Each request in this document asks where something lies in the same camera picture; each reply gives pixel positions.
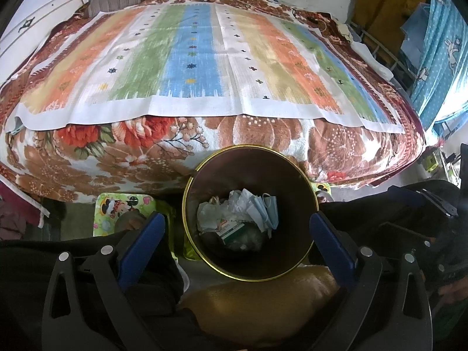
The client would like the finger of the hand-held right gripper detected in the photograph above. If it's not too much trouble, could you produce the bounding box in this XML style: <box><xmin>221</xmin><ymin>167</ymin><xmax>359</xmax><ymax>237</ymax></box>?
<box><xmin>388</xmin><ymin>186</ymin><xmax>457</xmax><ymax>217</ymax></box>

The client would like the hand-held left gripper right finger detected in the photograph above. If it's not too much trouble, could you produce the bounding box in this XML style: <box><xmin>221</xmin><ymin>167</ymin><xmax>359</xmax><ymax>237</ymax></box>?
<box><xmin>309</xmin><ymin>212</ymin><xmax>434</xmax><ymax>351</ymax></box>

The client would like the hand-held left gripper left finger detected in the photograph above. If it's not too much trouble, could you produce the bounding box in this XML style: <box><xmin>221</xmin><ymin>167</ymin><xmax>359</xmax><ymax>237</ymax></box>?
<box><xmin>42</xmin><ymin>212</ymin><xmax>166</xmax><ymax>351</ymax></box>

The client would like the white printed plastic wrapper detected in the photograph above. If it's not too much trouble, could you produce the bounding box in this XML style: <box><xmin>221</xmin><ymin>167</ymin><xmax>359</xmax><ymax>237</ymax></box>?
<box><xmin>197</xmin><ymin>199</ymin><xmax>229</xmax><ymax>233</ymax></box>

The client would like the pale blue face mask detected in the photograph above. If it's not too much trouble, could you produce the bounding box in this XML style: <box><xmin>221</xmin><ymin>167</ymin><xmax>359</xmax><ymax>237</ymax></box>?
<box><xmin>247</xmin><ymin>193</ymin><xmax>279</xmax><ymax>238</ymax></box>

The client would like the green and white carton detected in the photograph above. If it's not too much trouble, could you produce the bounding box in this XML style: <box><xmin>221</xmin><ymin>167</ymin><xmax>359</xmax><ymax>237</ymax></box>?
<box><xmin>217</xmin><ymin>221</ymin><xmax>246</xmax><ymax>245</ymax></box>

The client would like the white tissue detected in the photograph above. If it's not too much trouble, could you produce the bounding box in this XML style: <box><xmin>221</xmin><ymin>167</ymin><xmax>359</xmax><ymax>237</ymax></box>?
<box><xmin>228</xmin><ymin>189</ymin><xmax>253</xmax><ymax>213</ymax></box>

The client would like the brown bin with gold rim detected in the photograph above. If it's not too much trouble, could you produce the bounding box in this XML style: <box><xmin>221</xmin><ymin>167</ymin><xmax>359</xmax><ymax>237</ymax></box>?
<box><xmin>182</xmin><ymin>145</ymin><xmax>318</xmax><ymax>282</ymax></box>

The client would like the floral blanket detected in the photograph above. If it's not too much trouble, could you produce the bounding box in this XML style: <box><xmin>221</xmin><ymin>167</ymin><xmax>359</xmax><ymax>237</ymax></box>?
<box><xmin>0</xmin><ymin>0</ymin><xmax>426</xmax><ymax>205</ymax></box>

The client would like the tan plush cloth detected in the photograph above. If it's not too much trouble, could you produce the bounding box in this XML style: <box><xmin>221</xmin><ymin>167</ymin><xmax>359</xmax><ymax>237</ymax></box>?
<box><xmin>179</xmin><ymin>265</ymin><xmax>340</xmax><ymax>348</ymax></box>

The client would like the blue printed curtain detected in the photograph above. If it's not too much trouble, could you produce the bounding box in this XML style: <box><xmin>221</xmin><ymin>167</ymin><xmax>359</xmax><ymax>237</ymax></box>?
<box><xmin>409</xmin><ymin>0</ymin><xmax>468</xmax><ymax>132</ymax></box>

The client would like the black cloth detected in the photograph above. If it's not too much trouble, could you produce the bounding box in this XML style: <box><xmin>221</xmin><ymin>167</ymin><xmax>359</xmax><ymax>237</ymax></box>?
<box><xmin>0</xmin><ymin>227</ymin><xmax>205</xmax><ymax>351</ymax></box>

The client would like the maroon cloth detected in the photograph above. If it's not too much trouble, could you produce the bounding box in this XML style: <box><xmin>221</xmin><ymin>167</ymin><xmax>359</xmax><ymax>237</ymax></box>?
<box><xmin>0</xmin><ymin>183</ymin><xmax>44</xmax><ymax>238</ymax></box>

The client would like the metal rack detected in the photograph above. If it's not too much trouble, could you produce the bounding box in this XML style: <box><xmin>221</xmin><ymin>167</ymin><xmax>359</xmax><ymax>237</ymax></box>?
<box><xmin>347</xmin><ymin>20</ymin><xmax>417</xmax><ymax>88</ymax></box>

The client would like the white cloth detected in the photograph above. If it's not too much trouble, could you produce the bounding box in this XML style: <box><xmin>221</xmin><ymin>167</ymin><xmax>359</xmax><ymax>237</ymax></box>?
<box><xmin>351</xmin><ymin>40</ymin><xmax>393</xmax><ymax>81</ymax></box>

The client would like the blue bag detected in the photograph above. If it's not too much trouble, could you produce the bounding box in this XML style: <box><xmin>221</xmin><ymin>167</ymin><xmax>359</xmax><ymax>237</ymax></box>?
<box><xmin>400</xmin><ymin>3</ymin><xmax>432</xmax><ymax>64</ymax></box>

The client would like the mustard hanging garment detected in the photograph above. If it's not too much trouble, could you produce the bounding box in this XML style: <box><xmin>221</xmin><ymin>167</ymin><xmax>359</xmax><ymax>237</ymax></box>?
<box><xmin>351</xmin><ymin>0</ymin><xmax>428</xmax><ymax>55</ymax></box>

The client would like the striped colourful mat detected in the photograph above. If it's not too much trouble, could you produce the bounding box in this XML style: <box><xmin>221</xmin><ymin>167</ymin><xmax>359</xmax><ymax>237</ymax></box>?
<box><xmin>14</xmin><ymin>2</ymin><xmax>406</xmax><ymax>134</ymax></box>

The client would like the grey striped pillow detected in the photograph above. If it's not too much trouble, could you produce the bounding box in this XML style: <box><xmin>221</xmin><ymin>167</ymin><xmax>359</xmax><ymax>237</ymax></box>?
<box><xmin>87</xmin><ymin>0</ymin><xmax>145</xmax><ymax>18</ymax></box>

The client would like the white headboard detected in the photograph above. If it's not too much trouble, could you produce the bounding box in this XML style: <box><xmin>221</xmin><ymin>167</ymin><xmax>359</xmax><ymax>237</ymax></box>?
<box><xmin>0</xmin><ymin>0</ymin><xmax>90</xmax><ymax>59</ymax></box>

